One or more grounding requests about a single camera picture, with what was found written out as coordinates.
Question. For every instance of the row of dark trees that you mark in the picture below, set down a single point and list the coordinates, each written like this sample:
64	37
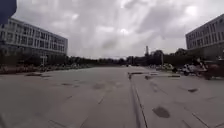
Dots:
133	60

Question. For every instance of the tall thin tower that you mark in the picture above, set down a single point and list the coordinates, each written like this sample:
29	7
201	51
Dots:
147	50

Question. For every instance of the grey paved plaza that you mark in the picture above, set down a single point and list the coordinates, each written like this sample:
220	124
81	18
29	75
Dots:
100	100

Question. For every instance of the group of parked vehicles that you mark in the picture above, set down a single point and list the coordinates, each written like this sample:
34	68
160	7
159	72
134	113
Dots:
196	68

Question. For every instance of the pale building with window grid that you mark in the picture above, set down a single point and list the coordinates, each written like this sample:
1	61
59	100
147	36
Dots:
30	41

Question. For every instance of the low planted bed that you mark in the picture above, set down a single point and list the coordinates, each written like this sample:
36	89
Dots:
23	69

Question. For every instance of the grey building with window grid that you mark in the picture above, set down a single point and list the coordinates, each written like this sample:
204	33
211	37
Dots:
207	36

